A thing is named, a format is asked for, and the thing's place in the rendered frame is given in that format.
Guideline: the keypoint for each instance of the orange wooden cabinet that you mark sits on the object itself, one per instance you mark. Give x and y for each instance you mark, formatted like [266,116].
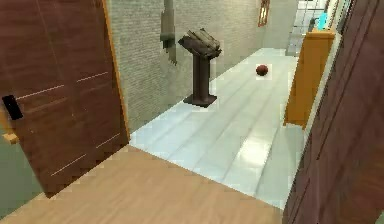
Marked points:
[308,76]

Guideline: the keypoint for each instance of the dark red ball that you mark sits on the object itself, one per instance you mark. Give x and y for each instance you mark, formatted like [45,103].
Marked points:
[262,70]

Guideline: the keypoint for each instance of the orange framed wall picture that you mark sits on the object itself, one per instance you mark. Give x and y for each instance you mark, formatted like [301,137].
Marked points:
[263,12]

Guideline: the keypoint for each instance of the cyan bottle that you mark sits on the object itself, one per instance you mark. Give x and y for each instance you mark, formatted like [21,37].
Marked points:
[322,21]

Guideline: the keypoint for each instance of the dark grey small object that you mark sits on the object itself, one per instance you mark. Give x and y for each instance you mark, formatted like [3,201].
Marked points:
[312,24]

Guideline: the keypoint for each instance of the dark brown pedestal stand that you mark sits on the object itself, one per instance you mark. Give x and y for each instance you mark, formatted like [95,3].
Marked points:
[201,63]

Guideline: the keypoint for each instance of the dark brown wooden door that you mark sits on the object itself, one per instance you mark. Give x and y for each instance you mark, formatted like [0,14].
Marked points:
[346,133]

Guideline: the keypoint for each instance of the brown wooden room door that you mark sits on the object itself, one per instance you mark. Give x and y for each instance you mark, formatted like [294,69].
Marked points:
[60,83]

